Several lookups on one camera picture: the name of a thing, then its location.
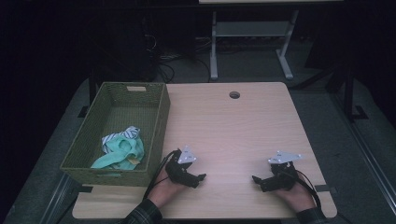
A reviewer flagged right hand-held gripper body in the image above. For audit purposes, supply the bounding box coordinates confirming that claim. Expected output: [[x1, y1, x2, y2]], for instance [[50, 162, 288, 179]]
[[267, 150, 304, 191]]

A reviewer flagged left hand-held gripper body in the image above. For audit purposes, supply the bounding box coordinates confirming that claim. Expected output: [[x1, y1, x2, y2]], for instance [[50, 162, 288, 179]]
[[164, 145, 198, 189]]

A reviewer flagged teal garment with striped lining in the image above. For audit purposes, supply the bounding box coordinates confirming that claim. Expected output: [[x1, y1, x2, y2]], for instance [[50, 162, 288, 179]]
[[91, 125, 146, 171]]

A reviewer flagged green woven basket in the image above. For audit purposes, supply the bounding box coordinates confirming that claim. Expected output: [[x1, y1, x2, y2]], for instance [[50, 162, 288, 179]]
[[59, 81, 171, 188]]

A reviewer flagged person's right hand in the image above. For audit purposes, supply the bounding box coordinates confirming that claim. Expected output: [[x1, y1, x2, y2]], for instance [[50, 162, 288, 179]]
[[274, 172, 317, 214]]

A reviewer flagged person's left hand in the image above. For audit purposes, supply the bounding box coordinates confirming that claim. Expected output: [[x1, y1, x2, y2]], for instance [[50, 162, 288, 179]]
[[148, 169, 189, 209]]

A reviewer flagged grey tape strip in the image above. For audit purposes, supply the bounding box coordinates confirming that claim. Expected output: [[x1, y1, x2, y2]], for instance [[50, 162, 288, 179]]
[[314, 184, 337, 194]]

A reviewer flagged black metal stand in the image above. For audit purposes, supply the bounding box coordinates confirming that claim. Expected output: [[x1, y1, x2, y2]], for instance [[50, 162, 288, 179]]
[[340, 62, 370, 123]]

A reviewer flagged white metal stand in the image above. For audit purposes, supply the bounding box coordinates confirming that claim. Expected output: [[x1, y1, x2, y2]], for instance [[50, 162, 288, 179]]
[[208, 9, 300, 81]]

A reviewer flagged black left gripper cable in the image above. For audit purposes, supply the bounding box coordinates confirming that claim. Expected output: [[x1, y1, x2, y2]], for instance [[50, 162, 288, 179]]
[[142, 149, 182, 200]]

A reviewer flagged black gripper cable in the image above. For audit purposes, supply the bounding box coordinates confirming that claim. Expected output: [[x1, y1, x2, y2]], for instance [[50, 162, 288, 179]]
[[279, 167, 323, 217], [142, 149, 182, 200]]

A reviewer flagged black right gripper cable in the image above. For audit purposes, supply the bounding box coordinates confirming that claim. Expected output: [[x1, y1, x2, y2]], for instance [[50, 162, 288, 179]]
[[279, 167, 323, 217]]

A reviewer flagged aluminium floor rail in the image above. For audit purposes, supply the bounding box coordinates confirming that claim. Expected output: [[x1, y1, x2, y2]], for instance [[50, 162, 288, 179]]
[[330, 92, 396, 217], [39, 172, 82, 224]]

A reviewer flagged bundle of floor cables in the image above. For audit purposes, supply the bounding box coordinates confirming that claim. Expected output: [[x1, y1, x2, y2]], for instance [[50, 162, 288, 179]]
[[143, 34, 213, 84]]

